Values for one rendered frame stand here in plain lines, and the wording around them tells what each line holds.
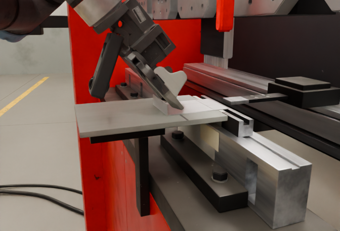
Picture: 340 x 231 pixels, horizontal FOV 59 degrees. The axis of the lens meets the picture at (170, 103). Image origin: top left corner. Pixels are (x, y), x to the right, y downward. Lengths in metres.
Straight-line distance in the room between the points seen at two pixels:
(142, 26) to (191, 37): 1.00
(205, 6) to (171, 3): 0.19
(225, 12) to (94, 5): 0.20
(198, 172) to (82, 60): 0.97
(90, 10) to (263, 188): 0.38
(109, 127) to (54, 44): 7.29
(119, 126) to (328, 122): 0.45
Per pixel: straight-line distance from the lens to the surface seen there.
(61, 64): 7.79
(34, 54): 7.88
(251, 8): 0.45
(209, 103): 0.64
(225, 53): 0.58
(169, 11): 0.75
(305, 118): 0.78
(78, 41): 1.41
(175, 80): 0.55
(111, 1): 0.51
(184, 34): 1.52
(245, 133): 0.55
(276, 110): 0.85
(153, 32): 0.53
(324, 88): 0.76
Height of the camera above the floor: 1.16
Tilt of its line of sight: 15 degrees down
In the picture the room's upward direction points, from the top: straight up
